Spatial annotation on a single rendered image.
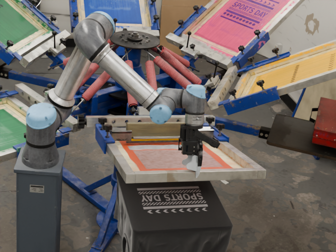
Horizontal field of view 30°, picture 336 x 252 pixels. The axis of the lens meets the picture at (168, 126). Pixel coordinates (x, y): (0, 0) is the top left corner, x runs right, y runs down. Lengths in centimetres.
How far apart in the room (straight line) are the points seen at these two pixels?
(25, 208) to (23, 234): 13
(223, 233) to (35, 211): 81
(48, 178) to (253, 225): 222
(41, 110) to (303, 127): 178
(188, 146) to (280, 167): 287
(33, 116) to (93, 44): 40
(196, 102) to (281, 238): 218
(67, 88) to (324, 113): 164
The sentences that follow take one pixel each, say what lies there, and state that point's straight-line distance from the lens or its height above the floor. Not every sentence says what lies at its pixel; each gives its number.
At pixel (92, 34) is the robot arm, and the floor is 178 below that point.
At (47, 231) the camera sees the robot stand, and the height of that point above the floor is 90.
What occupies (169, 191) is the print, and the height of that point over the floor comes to 95.
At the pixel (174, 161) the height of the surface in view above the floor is 116.
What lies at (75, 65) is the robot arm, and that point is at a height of 160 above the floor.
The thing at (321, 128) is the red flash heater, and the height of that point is 110.
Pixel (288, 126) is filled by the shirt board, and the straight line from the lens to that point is 375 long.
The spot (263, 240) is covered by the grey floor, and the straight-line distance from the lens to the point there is 437.
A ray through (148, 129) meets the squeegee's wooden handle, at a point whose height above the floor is 115.
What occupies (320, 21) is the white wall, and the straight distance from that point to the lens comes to 586.
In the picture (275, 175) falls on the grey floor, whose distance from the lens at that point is 513.
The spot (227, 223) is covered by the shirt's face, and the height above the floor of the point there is 95.
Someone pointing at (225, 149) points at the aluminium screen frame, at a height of 116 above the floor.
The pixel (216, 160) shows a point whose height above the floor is 117.
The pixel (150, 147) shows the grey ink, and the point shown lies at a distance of 297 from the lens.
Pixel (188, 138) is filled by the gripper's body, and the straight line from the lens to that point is 245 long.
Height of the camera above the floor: 255
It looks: 27 degrees down
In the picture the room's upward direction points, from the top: 7 degrees clockwise
